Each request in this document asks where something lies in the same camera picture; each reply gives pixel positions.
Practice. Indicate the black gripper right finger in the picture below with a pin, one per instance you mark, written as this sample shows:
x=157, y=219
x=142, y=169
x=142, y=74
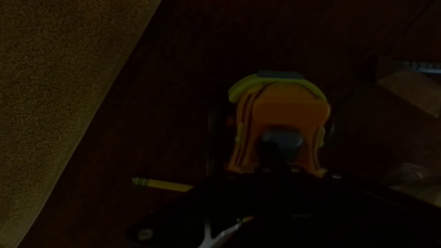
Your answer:
x=331, y=212

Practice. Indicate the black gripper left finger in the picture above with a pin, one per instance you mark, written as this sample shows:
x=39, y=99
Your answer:
x=238, y=207

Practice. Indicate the yellow wooden pencil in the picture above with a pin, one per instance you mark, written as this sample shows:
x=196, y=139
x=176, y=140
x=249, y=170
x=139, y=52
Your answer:
x=160, y=184

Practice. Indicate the brown wooden block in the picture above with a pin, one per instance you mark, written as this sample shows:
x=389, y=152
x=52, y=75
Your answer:
x=413, y=92

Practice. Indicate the olive towel under keyboard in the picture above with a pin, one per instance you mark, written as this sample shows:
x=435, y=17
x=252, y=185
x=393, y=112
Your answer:
x=55, y=92

